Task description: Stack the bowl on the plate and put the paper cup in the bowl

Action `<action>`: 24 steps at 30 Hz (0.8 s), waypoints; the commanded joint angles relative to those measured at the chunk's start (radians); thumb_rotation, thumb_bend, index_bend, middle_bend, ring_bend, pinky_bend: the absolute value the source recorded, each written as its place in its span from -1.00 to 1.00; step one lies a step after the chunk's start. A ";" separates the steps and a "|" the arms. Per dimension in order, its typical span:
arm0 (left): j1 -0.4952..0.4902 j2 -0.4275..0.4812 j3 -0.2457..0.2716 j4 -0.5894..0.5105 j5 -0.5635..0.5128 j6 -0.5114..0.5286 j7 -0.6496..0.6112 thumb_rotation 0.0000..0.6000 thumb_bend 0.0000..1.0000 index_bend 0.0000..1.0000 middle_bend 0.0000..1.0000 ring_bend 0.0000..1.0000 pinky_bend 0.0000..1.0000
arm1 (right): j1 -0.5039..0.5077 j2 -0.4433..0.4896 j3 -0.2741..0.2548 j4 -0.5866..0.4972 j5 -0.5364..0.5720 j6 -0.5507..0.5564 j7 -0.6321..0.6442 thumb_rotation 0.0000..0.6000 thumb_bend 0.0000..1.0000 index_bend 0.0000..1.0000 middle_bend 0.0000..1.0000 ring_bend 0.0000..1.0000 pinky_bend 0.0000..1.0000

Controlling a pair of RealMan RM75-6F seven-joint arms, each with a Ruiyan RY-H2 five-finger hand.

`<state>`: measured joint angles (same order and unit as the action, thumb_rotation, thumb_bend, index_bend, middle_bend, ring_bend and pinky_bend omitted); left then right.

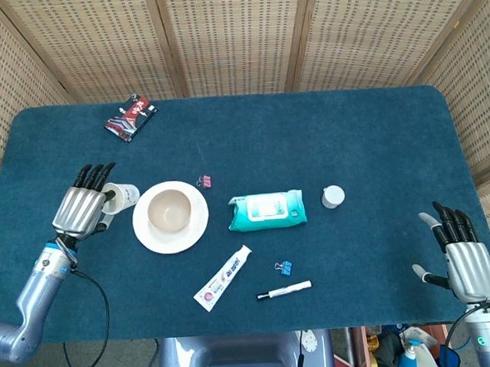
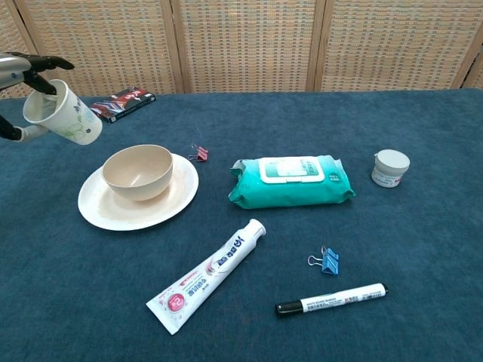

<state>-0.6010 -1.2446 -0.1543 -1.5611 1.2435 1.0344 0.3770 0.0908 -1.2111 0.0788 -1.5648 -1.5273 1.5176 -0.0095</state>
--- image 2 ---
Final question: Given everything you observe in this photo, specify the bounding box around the white black marker pen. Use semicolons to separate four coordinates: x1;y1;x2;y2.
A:
274;282;389;317

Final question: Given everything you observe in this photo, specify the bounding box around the blue binder clip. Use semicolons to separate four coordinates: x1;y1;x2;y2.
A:
307;245;340;278

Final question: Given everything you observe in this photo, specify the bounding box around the woven bamboo folding screen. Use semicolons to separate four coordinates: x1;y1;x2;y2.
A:
0;0;483;100

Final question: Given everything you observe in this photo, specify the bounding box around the teal wet wipes pack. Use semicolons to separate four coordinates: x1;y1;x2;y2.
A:
227;154;357;210

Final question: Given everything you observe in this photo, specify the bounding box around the beige bowl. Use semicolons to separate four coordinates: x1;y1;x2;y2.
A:
102;144;174;202

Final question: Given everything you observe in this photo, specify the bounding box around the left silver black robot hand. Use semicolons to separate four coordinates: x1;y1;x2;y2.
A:
0;52;75;143

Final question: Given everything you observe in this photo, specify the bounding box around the white round plate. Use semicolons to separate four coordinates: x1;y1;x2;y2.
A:
77;152;200;232

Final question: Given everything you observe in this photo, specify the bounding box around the small white lidded jar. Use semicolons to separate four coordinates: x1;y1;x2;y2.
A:
371;149;411;189

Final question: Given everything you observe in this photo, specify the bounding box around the white pink toothpaste tube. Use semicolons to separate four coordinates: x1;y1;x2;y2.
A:
146;219;267;336

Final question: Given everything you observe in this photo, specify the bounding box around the pink binder clip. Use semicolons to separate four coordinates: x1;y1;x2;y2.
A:
188;143;209;163

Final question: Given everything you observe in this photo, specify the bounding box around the white floral paper cup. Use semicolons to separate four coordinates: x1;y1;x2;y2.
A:
22;78;103;146

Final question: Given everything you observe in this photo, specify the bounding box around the blue felt table cover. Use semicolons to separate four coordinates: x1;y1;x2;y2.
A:
0;88;483;362

